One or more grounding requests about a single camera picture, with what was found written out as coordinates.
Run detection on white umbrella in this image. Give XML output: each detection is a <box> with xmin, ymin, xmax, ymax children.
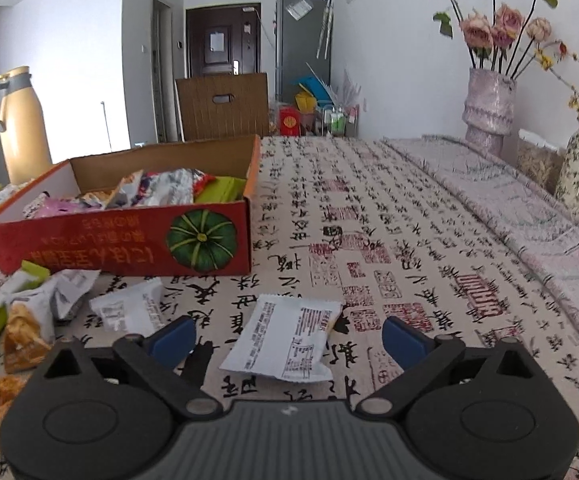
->
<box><xmin>316</xmin><ymin>0</ymin><xmax>334</xmax><ymax>60</ymax></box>

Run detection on grey striped cloth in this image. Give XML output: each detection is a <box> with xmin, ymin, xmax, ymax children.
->
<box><xmin>381</xmin><ymin>133</ymin><xmax>579</xmax><ymax>282</ymax></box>

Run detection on white crinkled snack packet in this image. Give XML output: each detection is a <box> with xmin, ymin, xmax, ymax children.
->
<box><xmin>89</xmin><ymin>277</ymin><xmax>166</xmax><ymax>334</ymax></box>

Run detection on pink textured vase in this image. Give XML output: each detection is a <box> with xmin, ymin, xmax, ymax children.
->
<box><xmin>461</xmin><ymin>67</ymin><xmax>517</xmax><ymax>156</ymax></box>

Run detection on grey interior doorway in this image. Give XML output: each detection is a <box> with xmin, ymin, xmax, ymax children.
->
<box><xmin>150</xmin><ymin>0</ymin><xmax>177</xmax><ymax>144</ymax></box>

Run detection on mop pole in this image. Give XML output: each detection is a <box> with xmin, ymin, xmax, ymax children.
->
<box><xmin>100</xmin><ymin>101</ymin><xmax>111</xmax><ymax>154</ymax></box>

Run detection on white dried grass bunch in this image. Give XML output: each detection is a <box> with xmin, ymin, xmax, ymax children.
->
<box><xmin>334</xmin><ymin>69</ymin><xmax>363</xmax><ymax>109</ymax></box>

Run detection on scatter of small snack packets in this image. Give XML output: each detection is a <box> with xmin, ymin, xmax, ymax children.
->
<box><xmin>0</xmin><ymin>182</ymin><xmax>23</xmax><ymax>208</ymax></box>

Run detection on blue plastic basin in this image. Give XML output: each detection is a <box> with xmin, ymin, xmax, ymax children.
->
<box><xmin>291</xmin><ymin>77</ymin><xmax>328</xmax><ymax>99</ymax></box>

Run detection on dried pink roses bouquet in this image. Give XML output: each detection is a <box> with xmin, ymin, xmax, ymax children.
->
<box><xmin>416</xmin><ymin>0</ymin><xmax>571</xmax><ymax>81</ymax></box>

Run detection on grey refrigerator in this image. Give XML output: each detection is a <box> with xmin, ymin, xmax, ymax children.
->
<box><xmin>275</xmin><ymin>0</ymin><xmax>334</xmax><ymax>104</ymax></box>

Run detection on clear storage jar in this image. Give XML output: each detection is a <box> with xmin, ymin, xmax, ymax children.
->
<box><xmin>515</xmin><ymin>128</ymin><xmax>565</xmax><ymax>194</ymax></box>

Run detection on pile of assorted snack packets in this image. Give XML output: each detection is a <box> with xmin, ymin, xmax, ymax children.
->
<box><xmin>0</xmin><ymin>259</ymin><xmax>102</xmax><ymax>454</ymax></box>

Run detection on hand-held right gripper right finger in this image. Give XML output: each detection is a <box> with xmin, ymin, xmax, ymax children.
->
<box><xmin>353</xmin><ymin>315</ymin><xmax>539</xmax><ymax>420</ymax></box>

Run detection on red pumpkin print cardboard box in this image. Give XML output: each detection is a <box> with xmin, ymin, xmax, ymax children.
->
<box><xmin>0</xmin><ymin>134</ymin><xmax>263</xmax><ymax>279</ymax></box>

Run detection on paper sheet on refrigerator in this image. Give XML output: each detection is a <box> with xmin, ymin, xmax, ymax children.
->
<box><xmin>286</xmin><ymin>0</ymin><xmax>314</xmax><ymax>21</ymax></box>

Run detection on brown wooden chair back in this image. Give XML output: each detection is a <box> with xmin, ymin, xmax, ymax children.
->
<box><xmin>175</xmin><ymin>72</ymin><xmax>271</xmax><ymax>142</ymax></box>

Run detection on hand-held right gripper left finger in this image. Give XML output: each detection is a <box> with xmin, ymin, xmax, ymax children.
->
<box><xmin>34</xmin><ymin>314</ymin><xmax>225</xmax><ymax>420</ymax></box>

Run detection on floral patterned vase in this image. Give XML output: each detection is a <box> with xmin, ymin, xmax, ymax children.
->
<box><xmin>555</xmin><ymin>127</ymin><xmax>579</xmax><ymax>224</ymax></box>

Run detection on yellow thermos jug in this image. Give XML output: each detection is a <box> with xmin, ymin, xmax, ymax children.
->
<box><xmin>0</xmin><ymin>65</ymin><xmax>53</xmax><ymax>186</ymax></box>

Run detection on wire storage cart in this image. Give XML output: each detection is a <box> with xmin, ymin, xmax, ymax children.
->
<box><xmin>321</xmin><ymin>102</ymin><xmax>361</xmax><ymax>137</ymax></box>

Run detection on dark brown front door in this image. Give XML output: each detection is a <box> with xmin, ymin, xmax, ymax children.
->
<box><xmin>185</xmin><ymin>3</ymin><xmax>262</xmax><ymax>79</ymax></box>

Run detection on red gift box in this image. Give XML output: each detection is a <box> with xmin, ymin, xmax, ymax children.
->
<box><xmin>279</xmin><ymin>107</ymin><xmax>301</xmax><ymax>136</ymax></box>

